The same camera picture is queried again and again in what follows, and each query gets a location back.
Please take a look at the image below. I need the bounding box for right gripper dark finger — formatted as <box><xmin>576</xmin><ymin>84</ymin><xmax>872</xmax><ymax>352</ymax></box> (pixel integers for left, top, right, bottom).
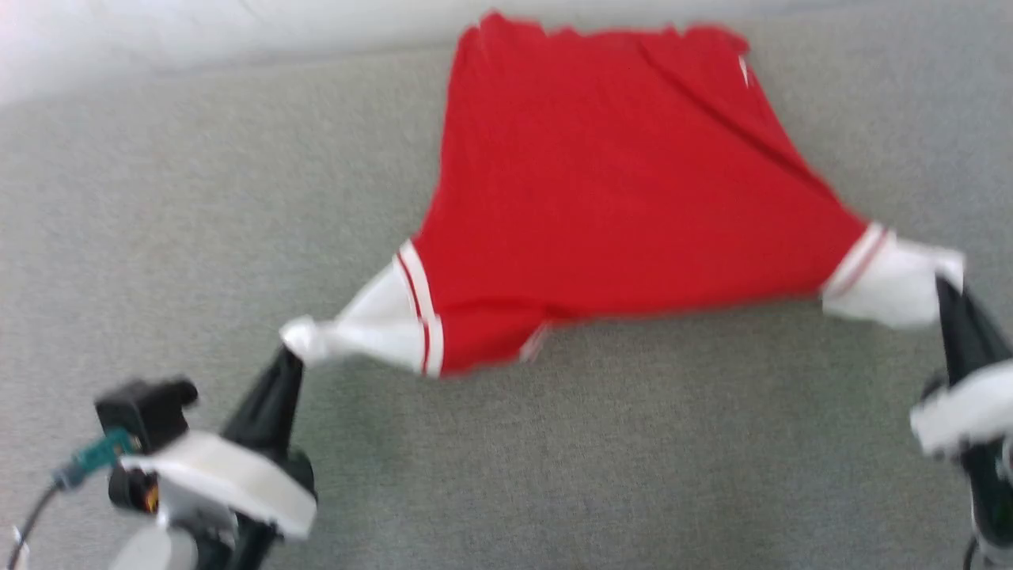
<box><xmin>935</xmin><ymin>277</ymin><xmax>1013</xmax><ymax>387</ymax></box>

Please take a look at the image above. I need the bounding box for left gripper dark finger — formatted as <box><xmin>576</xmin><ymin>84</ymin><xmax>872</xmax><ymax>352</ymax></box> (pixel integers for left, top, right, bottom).
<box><xmin>221</xmin><ymin>345</ymin><xmax>306</xmax><ymax>462</ymax></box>

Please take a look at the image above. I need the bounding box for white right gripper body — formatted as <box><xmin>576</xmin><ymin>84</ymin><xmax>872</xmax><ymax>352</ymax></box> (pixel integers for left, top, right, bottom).
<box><xmin>909</xmin><ymin>363</ymin><xmax>1013</xmax><ymax>458</ymax></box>

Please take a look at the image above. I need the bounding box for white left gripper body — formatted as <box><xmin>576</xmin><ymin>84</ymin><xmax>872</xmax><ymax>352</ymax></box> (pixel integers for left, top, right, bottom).
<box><xmin>118</xmin><ymin>431</ymin><xmax>318</xmax><ymax>540</ymax></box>

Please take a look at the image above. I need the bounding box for red and white jersey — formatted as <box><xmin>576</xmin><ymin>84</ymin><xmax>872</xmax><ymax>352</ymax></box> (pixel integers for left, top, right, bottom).
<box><xmin>279</xmin><ymin>11</ymin><xmax>967</xmax><ymax>379</ymax></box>

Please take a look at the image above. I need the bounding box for grey fabric sofa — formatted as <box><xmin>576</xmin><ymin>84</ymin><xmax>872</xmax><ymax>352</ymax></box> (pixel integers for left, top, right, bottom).
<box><xmin>0</xmin><ymin>0</ymin><xmax>1013</xmax><ymax>570</ymax></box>

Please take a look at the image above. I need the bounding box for teal left camera connector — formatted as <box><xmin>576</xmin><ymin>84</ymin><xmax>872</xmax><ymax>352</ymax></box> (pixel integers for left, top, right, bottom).
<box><xmin>51</xmin><ymin>427</ymin><xmax>137</xmax><ymax>490</ymax></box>

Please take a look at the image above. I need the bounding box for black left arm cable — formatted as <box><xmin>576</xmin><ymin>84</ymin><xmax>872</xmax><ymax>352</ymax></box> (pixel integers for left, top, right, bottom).
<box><xmin>6</xmin><ymin>479</ymin><xmax>66</xmax><ymax>570</ymax></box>

